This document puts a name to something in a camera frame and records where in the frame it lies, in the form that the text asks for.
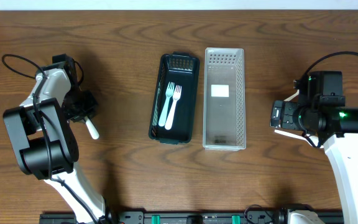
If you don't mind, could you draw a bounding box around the white label in clear basket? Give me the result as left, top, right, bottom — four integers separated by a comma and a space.
211, 85, 229, 98

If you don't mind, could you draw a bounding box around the white plastic fork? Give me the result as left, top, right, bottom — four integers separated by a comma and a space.
165, 85, 182, 130

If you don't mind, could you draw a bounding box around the black plastic basket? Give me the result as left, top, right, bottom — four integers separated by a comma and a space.
149, 52, 200, 144

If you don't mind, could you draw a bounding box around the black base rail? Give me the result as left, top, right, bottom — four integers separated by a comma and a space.
39, 203, 344, 224

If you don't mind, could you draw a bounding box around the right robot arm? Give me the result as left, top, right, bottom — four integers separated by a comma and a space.
270, 71, 358, 223

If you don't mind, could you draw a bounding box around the white plastic fork angled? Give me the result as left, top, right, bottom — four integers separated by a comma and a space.
84, 116, 99, 139

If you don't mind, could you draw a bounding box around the white plastic spoon lowest right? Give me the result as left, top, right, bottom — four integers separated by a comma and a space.
274, 129, 324, 149

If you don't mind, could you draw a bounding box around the left black cable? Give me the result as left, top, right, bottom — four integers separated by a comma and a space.
1, 54, 105, 224

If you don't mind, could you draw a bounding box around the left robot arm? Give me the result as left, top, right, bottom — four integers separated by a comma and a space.
3, 54, 112, 223

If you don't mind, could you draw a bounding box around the clear plastic basket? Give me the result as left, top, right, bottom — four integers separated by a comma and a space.
203, 47, 246, 151

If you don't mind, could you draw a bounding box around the pale green plastic fork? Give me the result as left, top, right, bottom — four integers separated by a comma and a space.
158, 82, 175, 127

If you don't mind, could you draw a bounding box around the white plastic spoon top right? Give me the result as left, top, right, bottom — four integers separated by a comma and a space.
284, 90, 300, 101

